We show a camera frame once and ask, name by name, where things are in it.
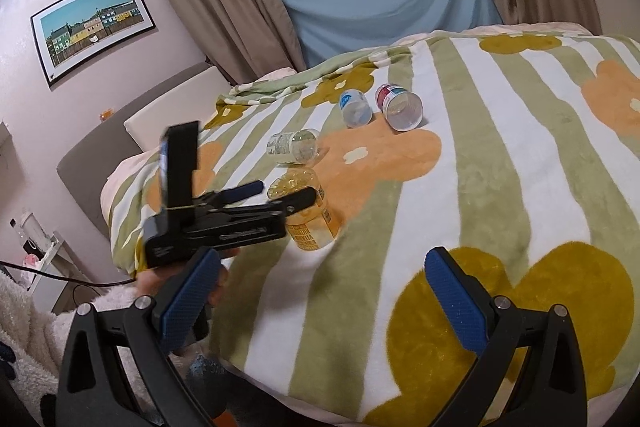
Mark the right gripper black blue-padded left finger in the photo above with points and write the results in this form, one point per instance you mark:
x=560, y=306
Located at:
x=93, y=388

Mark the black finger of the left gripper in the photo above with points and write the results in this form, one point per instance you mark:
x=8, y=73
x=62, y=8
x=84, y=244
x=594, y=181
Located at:
x=299, y=200

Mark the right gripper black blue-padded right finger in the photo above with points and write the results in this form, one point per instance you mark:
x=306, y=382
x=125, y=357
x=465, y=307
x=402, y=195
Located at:
x=550, y=389

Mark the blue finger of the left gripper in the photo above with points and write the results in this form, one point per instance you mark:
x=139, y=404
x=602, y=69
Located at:
x=230, y=196

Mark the amber yellow plastic cup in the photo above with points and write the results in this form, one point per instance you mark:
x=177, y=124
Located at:
x=313, y=227

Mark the clear labelled plastic cup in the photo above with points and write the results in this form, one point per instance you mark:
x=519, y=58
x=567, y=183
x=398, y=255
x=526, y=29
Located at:
x=293, y=147

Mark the blue label clear cup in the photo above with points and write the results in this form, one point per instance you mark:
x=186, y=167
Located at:
x=355, y=108

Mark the white fluffy sleeve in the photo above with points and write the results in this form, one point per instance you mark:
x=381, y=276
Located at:
x=32, y=346

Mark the white cushion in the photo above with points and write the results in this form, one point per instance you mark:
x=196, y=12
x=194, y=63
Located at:
x=194, y=99

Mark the white side shelf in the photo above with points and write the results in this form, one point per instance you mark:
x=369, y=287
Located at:
x=51, y=285

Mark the grey headboard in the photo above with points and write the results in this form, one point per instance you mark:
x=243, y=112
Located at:
x=85, y=167

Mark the framed town picture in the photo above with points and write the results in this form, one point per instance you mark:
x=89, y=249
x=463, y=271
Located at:
x=70, y=33

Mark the floral striped blanket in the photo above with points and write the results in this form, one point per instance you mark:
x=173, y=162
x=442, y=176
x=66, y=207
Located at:
x=525, y=167

